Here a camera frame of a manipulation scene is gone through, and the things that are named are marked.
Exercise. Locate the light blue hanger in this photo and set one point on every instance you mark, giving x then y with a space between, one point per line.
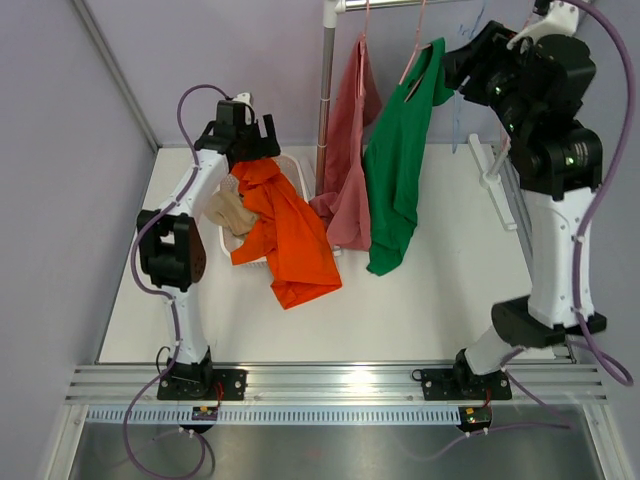
466 32

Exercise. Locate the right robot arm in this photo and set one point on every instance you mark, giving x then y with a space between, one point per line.
535 87

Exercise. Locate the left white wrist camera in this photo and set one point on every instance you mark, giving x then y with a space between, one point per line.
242 100

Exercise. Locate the pink hanger of beige shirt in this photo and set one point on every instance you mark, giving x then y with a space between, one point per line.
504 139

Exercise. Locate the orange t shirt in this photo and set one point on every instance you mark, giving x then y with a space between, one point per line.
294 291

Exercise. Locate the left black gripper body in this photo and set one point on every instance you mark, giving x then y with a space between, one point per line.
253 146

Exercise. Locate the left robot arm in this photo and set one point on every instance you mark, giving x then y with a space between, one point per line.
168 248

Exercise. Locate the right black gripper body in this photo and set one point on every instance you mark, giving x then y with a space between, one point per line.
499 69

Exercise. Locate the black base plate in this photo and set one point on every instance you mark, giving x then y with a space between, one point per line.
203 383
440 384

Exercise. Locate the metal clothes rack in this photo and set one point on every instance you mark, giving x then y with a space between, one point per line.
489 167

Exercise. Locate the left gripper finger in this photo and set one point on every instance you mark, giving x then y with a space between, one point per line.
270 137
250 116

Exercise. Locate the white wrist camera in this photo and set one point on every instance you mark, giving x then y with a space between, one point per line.
561 18
242 100

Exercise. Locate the beige t shirt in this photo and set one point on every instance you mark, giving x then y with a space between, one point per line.
225 208

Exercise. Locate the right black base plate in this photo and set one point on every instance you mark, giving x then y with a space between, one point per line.
440 384

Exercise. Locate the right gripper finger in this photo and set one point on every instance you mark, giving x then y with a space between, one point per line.
481 46
460 72

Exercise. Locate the aluminium mounting rail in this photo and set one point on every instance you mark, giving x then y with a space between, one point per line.
556 383

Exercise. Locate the white perforated plastic basket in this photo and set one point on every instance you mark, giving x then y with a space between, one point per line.
295 175

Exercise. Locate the pink t shirt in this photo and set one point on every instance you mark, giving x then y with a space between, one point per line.
343 206

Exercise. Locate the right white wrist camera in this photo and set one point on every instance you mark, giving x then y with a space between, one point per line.
561 18

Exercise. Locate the pink hanger of green shirt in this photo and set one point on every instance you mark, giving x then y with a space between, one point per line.
417 43

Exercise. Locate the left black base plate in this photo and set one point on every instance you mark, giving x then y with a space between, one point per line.
203 383

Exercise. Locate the white slotted cable duct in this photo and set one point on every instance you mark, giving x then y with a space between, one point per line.
276 415

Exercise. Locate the green t shirt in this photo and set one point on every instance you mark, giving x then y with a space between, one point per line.
394 155

